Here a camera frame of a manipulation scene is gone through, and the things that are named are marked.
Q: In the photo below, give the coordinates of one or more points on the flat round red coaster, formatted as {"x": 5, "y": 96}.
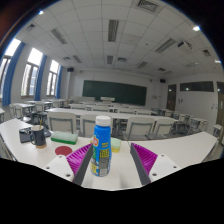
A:
{"x": 63, "y": 150}

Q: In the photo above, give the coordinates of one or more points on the white lectern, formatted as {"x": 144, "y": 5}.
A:
{"x": 107, "y": 99}

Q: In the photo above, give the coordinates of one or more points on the blue curtain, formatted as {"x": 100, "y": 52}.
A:
{"x": 58, "y": 83}
{"x": 10, "y": 80}
{"x": 40, "y": 80}

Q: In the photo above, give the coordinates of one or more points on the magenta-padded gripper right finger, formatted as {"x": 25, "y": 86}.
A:
{"x": 163, "y": 165}

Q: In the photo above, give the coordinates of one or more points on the black notebook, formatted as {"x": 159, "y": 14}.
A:
{"x": 24, "y": 136}

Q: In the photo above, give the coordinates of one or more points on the green sponge block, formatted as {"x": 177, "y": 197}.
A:
{"x": 64, "y": 137}

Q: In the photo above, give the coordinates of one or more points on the dark classroom door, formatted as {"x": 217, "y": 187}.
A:
{"x": 171, "y": 97}

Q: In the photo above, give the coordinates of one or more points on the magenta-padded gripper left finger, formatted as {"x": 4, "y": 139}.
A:
{"x": 58, "y": 165}

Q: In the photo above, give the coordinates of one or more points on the group of white chairs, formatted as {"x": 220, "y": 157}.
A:
{"x": 61, "y": 122}

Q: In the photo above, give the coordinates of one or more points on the dark mug with tan base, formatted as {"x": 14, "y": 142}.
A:
{"x": 39, "y": 137}

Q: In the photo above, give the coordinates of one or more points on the green chalkboard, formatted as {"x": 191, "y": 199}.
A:
{"x": 114, "y": 92}

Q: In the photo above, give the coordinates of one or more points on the black wall speaker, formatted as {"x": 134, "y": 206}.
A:
{"x": 162, "y": 80}
{"x": 70, "y": 69}

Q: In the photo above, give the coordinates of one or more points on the green and yellow sponge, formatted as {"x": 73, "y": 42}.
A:
{"x": 116, "y": 145}

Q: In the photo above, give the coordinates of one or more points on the thin stick in mug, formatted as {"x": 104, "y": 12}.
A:
{"x": 41, "y": 122}

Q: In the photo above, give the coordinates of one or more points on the group of ceiling lights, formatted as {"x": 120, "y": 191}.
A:
{"x": 113, "y": 30}

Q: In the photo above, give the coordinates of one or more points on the blue drink bottle white cap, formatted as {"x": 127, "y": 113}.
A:
{"x": 101, "y": 150}

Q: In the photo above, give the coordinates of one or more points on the tall classroom window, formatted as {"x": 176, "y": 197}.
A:
{"x": 52, "y": 80}
{"x": 5, "y": 68}
{"x": 31, "y": 73}

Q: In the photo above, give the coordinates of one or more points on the dark interior wall window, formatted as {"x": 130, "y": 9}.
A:
{"x": 196, "y": 86}

